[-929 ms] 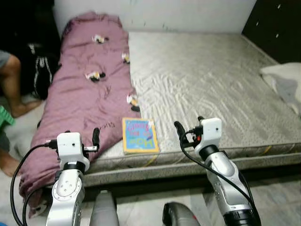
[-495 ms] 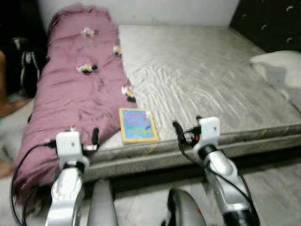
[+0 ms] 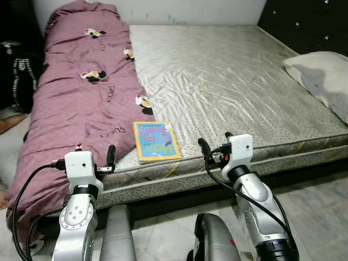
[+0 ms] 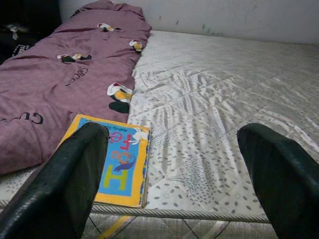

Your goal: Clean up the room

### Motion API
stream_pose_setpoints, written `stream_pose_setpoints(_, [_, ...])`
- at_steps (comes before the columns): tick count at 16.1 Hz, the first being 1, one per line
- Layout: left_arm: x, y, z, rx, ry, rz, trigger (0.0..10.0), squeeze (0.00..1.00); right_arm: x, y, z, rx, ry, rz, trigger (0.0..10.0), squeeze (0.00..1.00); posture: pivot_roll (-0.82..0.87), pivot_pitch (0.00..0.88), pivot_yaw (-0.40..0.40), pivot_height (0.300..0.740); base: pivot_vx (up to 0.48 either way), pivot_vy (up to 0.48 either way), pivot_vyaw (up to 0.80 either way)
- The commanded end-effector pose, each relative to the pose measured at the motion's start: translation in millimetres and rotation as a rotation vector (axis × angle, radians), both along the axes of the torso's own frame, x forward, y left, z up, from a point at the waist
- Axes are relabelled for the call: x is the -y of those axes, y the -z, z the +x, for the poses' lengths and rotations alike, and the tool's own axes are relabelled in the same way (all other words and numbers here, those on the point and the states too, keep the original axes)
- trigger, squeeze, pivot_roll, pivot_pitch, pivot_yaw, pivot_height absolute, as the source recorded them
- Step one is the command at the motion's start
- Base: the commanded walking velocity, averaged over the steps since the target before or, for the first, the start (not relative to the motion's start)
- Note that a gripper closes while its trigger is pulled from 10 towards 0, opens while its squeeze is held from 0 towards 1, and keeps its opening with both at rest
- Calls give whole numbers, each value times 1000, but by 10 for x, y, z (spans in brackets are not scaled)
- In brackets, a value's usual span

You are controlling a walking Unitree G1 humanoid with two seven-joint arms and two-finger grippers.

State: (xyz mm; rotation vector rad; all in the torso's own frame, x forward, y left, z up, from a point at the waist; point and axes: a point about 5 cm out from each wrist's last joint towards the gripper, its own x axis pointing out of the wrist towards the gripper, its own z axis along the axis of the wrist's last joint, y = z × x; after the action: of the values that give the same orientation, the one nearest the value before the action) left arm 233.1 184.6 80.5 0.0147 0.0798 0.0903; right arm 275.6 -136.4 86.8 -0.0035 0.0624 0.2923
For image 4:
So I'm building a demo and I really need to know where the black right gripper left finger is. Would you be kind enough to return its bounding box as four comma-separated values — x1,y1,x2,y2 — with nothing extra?
0,121,110,239

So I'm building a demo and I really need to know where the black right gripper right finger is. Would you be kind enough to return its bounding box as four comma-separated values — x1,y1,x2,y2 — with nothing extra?
236,122,319,239

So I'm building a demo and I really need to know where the colourful children's book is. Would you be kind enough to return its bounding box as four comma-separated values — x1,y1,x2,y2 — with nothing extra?
56,114,152,209

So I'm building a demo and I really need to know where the mauve cartoon print blanket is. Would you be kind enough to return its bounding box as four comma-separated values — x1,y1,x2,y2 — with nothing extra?
0,0,153,176

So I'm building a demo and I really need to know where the grey quilted mattress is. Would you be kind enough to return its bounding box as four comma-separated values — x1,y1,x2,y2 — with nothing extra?
0,29,319,239

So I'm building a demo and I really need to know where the black bag with white print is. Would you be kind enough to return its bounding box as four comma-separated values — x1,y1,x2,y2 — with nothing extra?
0,21,38,64

